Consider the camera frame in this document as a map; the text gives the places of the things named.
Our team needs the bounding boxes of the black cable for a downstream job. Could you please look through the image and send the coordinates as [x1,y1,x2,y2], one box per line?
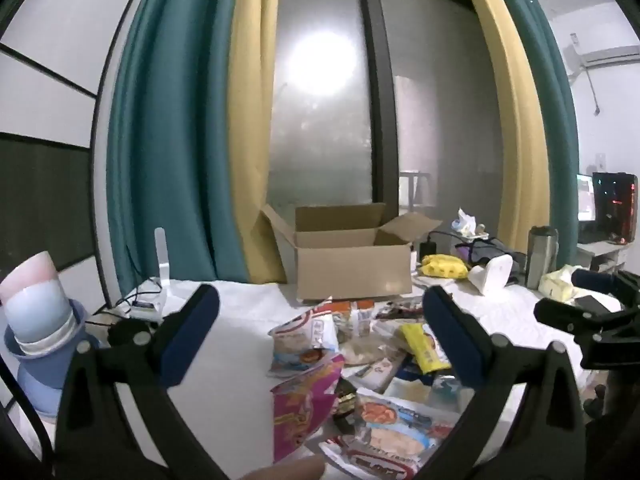
[84,280,167,333]

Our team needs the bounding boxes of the dark chocolate packet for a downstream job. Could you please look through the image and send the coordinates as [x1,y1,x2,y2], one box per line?
[334,379,360,433]

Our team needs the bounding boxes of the yellow curtain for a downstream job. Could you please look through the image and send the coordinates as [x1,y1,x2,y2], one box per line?
[451,0,552,257]
[226,0,290,286]

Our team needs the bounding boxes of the yellow snack packet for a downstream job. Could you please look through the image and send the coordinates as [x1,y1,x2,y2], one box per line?
[401,322,447,376]

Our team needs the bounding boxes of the frosted glass sliding door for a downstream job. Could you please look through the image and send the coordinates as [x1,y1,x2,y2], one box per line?
[266,0,507,223]

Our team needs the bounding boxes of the cardboard box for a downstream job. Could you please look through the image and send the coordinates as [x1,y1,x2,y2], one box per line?
[261,202,443,303]

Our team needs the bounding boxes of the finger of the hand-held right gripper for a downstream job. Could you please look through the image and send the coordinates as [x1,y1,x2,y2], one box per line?
[571,268,640,307]
[533,298,640,345]

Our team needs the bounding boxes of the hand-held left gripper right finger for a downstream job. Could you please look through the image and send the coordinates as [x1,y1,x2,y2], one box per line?
[420,286,587,480]

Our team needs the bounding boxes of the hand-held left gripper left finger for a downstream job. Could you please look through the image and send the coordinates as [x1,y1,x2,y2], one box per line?
[54,284,236,480]

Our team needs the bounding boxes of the white router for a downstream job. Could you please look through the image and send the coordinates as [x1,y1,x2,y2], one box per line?
[127,227,174,324]

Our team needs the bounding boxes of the pink snack bag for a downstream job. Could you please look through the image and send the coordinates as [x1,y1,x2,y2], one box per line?
[270,354,347,462]

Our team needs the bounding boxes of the white air conditioner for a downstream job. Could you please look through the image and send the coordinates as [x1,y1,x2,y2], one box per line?
[562,44,640,69]

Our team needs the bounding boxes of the black computer tower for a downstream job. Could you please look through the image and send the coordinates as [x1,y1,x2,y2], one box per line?
[592,172,640,246]

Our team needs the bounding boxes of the teal curtain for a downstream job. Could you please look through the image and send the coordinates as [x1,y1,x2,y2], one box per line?
[105,0,252,287]
[487,0,582,262]

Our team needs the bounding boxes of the computer monitor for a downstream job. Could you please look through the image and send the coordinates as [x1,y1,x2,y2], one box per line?
[576,173,597,224]

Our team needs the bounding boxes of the person's left hand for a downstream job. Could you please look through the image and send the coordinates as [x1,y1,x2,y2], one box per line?
[236,454,327,480]

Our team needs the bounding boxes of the white red snack bag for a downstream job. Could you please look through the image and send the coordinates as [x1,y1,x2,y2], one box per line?
[267,305,342,379]

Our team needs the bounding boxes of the steel thermos bottle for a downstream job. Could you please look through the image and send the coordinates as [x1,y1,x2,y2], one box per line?
[525,225,560,290]

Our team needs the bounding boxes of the white textured table cover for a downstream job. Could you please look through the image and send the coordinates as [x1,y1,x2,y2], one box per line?
[10,279,626,480]

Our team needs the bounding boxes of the pile of snack packets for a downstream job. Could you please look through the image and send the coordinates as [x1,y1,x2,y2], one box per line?
[335,297,471,411]

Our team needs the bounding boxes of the pale yellow cloth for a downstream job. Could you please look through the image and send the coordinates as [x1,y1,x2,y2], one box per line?
[538,263,577,304]

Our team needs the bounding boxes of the light blue plastic bowl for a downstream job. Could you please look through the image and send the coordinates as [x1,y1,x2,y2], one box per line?
[4,280,74,345]

